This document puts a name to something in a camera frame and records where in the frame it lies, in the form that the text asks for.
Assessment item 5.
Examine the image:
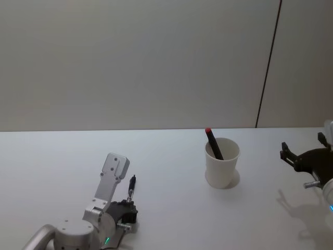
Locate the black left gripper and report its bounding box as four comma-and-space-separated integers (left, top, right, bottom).
103, 198, 138, 247

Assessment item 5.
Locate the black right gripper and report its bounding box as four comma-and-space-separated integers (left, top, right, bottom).
279, 131, 333, 183

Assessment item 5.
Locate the black pen with silver band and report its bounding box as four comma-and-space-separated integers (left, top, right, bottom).
126, 174, 137, 204

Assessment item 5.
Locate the white paper cup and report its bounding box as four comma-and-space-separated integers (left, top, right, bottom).
204, 137, 240, 190

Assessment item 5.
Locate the black pen with red cap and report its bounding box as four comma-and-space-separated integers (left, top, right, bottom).
204, 127, 225, 160

